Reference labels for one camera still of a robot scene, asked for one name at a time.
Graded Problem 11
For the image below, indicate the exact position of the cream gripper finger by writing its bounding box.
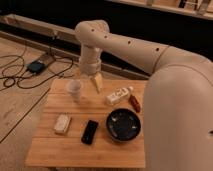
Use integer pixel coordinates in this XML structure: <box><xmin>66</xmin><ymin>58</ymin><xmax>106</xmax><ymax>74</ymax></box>
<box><xmin>92</xmin><ymin>73</ymin><xmax>103</xmax><ymax>93</ymax></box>

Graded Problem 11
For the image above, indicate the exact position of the black rectangular remote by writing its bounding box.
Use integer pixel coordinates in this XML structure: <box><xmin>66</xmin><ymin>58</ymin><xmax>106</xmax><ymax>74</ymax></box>
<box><xmin>81</xmin><ymin>120</ymin><xmax>98</xmax><ymax>145</ymax></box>

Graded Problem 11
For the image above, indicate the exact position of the dark blue bowl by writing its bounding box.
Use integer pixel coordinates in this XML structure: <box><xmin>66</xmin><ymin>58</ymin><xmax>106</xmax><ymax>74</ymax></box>
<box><xmin>105</xmin><ymin>108</ymin><xmax>141</xmax><ymax>142</ymax></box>

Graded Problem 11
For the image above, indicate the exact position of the white rectangular box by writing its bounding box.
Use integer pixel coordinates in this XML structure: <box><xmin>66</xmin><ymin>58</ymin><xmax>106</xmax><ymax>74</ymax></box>
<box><xmin>54</xmin><ymin>114</ymin><xmax>71</xmax><ymax>134</ymax></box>

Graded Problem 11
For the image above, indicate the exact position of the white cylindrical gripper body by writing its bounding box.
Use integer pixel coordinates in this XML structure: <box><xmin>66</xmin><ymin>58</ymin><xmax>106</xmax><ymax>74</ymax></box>
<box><xmin>79</xmin><ymin>46</ymin><xmax>102</xmax><ymax>76</ymax></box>

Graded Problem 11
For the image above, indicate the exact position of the blue power adapter box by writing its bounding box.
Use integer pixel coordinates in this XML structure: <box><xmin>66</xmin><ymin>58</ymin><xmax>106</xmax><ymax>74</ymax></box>
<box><xmin>27</xmin><ymin>61</ymin><xmax>45</xmax><ymax>74</ymax></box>

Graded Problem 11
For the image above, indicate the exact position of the wooden table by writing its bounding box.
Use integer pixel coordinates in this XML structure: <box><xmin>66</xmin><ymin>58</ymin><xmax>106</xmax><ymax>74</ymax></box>
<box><xmin>26</xmin><ymin>79</ymin><xmax>146</xmax><ymax>168</ymax></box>

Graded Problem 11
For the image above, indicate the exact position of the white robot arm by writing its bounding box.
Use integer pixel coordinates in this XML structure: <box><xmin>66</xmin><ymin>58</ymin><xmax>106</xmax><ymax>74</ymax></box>
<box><xmin>75</xmin><ymin>20</ymin><xmax>213</xmax><ymax>171</ymax></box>

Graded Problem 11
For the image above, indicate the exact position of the translucent plastic cup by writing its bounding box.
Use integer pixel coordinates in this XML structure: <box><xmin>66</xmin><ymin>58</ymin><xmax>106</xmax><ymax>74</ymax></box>
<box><xmin>66</xmin><ymin>79</ymin><xmax>81</xmax><ymax>103</ymax></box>

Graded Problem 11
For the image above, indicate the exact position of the red small object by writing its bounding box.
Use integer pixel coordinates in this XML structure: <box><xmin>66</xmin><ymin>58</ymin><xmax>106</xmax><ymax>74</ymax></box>
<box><xmin>129</xmin><ymin>95</ymin><xmax>141</xmax><ymax>112</ymax></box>

